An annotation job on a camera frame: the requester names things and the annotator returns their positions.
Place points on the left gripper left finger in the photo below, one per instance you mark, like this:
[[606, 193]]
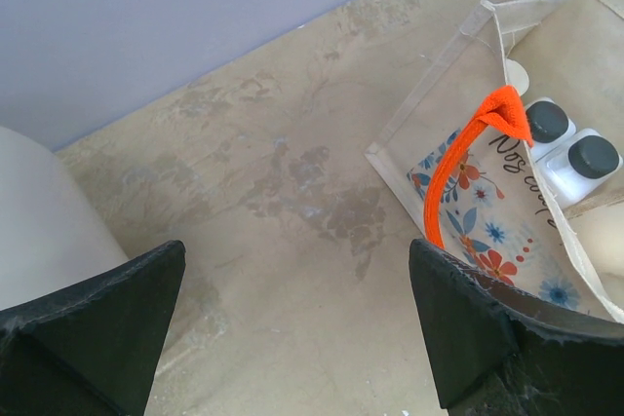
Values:
[[92, 348]]

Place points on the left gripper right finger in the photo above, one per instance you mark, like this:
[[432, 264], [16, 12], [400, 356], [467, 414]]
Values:
[[497, 350]]

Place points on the white square bottle black cap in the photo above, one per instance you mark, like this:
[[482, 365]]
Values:
[[579, 166]]

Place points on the canvas bag with orange handles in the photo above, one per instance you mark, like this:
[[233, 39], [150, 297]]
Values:
[[496, 210]]

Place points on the beige and orange cylinder box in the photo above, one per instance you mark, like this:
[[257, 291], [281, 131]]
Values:
[[51, 236]]

